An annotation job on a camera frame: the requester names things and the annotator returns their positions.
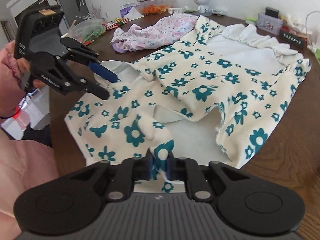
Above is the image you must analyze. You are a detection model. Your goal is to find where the person's left hand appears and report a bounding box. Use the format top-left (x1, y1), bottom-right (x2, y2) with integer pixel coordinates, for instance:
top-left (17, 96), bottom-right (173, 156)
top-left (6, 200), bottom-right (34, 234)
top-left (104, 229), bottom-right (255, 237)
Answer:
top-left (0, 41), bottom-right (47, 117)

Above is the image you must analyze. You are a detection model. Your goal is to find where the checkered snack packet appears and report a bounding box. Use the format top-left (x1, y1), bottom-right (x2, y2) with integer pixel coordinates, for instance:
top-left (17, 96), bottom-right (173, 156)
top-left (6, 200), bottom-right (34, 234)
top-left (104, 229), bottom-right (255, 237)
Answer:
top-left (104, 17), bottom-right (131, 30)

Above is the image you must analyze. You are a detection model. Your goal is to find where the person's pink clothing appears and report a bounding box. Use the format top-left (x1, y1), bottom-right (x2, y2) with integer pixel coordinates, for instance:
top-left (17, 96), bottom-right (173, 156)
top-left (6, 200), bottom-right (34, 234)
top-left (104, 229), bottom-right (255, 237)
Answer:
top-left (0, 127), bottom-right (60, 240)

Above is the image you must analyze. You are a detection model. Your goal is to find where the dried lavender bunch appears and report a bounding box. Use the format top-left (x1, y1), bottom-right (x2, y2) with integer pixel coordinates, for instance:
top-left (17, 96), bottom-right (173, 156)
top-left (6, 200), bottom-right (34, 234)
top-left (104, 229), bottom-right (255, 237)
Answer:
top-left (91, 3), bottom-right (105, 21)

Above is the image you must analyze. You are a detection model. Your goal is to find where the grey refrigerator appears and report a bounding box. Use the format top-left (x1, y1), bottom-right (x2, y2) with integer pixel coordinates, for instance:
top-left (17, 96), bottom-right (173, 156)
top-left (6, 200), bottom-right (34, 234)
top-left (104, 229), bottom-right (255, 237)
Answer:
top-left (52, 0), bottom-right (90, 30)

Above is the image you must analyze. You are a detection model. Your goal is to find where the white plastic box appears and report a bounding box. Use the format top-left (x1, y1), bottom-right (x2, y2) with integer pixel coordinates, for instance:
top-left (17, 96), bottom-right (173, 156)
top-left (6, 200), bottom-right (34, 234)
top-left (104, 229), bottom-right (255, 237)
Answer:
top-left (0, 87), bottom-right (51, 141)

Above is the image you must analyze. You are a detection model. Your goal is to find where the red and black box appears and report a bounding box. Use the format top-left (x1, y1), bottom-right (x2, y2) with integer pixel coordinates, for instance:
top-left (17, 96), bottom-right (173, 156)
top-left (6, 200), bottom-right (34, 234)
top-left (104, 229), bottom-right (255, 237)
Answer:
top-left (278, 28), bottom-right (307, 51)

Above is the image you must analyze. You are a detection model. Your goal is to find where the lilac tin box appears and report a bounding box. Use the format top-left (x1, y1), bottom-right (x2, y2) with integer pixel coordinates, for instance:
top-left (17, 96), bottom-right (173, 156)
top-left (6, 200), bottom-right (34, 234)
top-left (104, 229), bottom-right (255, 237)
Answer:
top-left (256, 12), bottom-right (285, 36)

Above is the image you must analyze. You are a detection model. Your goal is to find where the pink floral garment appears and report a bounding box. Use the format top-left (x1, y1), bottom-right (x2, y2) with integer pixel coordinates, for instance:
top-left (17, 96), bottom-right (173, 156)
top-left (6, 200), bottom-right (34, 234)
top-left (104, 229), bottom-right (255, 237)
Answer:
top-left (110, 12), bottom-right (200, 54)

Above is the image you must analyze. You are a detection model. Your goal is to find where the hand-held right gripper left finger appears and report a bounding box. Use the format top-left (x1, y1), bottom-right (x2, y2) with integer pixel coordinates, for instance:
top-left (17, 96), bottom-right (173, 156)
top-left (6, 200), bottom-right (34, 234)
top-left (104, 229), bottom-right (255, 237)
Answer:
top-left (69, 154), bottom-right (154, 202)

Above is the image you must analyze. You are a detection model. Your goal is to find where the cream teal-flowered garment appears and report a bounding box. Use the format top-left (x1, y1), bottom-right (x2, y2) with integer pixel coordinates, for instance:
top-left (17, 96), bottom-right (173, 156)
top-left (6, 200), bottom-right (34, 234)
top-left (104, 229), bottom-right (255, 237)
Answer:
top-left (64, 15), bottom-right (312, 193)

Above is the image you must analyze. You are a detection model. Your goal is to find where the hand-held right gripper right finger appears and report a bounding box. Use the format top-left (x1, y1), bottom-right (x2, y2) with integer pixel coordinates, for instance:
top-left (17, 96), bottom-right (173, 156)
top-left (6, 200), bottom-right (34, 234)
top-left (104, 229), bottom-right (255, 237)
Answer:
top-left (167, 156), bottom-right (251, 202)

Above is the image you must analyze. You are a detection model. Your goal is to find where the white charging cable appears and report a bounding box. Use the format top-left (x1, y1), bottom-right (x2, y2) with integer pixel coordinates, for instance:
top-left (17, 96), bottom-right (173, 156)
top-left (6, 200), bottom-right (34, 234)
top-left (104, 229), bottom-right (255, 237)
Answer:
top-left (304, 10), bottom-right (320, 46)

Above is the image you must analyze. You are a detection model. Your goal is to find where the black charger adapter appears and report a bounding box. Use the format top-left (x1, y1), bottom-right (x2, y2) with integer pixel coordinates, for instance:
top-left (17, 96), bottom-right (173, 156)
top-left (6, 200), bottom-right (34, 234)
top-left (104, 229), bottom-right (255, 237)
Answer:
top-left (265, 6), bottom-right (280, 19)

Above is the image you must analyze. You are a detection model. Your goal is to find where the crumpled white tissue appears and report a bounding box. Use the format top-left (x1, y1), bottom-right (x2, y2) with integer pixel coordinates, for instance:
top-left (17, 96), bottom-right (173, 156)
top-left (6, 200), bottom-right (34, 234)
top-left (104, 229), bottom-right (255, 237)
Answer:
top-left (280, 13), bottom-right (308, 40)

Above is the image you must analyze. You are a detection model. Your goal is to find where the green plastic bag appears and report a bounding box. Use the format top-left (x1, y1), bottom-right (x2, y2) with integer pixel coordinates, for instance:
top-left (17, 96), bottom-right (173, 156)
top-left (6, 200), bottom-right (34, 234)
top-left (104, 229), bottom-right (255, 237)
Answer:
top-left (67, 17), bottom-right (107, 43)

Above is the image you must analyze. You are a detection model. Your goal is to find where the red string bracelet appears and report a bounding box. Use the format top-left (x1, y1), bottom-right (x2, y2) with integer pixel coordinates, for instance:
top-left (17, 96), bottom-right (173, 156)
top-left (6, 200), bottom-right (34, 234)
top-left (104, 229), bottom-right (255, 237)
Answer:
top-left (0, 106), bottom-right (21, 120)

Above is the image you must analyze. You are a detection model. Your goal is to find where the purple tissue pack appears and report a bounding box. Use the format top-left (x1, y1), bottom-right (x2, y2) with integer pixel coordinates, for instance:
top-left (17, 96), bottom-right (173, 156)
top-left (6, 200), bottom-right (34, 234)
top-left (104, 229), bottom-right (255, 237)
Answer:
top-left (118, 1), bottom-right (146, 21)

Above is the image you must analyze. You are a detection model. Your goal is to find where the dark cabinet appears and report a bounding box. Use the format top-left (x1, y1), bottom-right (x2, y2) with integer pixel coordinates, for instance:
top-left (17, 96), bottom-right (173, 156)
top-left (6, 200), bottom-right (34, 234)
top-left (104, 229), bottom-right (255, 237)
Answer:
top-left (0, 0), bottom-right (48, 43)

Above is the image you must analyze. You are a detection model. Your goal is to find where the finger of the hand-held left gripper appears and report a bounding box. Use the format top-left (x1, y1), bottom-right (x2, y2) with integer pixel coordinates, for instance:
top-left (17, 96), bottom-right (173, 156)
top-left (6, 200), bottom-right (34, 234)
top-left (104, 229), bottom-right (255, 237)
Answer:
top-left (60, 37), bottom-right (123, 83)
top-left (32, 54), bottom-right (110, 100)

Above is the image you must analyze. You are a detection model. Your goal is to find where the white robot lamp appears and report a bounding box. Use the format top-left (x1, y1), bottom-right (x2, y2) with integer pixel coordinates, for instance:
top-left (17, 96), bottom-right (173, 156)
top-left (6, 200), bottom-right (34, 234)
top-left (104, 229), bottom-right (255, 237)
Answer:
top-left (192, 0), bottom-right (213, 15)

